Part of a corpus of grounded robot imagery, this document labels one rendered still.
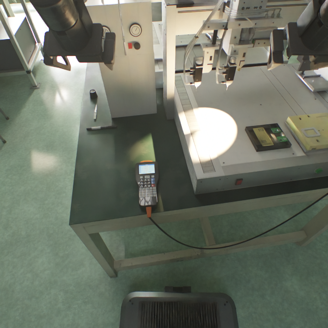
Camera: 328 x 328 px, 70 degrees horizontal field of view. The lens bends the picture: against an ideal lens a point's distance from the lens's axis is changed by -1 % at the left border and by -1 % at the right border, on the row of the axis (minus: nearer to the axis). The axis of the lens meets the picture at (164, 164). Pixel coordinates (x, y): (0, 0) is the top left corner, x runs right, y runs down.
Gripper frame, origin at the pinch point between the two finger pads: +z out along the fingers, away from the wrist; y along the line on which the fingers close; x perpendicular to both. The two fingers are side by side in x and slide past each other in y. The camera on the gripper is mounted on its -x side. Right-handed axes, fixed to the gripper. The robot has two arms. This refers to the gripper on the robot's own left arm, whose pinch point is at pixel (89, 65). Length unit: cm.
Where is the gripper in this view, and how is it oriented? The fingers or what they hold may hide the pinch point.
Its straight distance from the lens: 59.5
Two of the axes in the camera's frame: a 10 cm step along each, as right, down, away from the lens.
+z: 0.2, 1.5, 9.9
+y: -10.0, 0.0, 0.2
